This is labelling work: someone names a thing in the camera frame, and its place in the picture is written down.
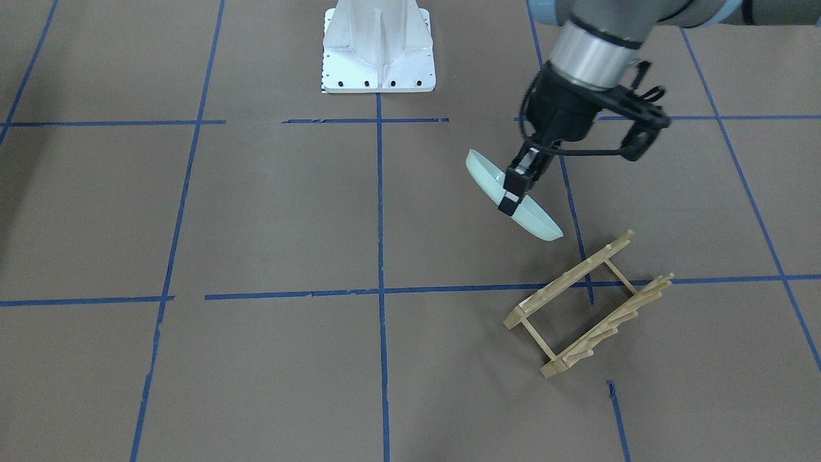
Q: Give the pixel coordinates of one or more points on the light green plate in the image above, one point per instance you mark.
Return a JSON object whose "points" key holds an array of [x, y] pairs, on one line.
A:
{"points": [[528, 214]]}

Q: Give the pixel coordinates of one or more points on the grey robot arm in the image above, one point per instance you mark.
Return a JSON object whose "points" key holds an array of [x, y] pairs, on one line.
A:
{"points": [[594, 66]]}

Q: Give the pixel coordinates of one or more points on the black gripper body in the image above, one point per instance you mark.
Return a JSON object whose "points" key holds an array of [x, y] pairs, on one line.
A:
{"points": [[562, 110]]}

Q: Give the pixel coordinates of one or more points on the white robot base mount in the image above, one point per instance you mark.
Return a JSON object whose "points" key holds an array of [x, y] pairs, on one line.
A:
{"points": [[377, 47]]}

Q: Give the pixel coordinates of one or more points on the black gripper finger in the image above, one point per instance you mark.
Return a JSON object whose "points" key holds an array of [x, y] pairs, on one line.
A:
{"points": [[520, 176]]}

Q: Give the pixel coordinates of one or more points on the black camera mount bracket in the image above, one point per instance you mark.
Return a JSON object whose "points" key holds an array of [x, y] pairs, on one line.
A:
{"points": [[648, 119]]}

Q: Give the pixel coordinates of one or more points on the wooden dish rack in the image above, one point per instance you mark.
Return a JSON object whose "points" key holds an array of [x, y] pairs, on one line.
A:
{"points": [[567, 331]]}

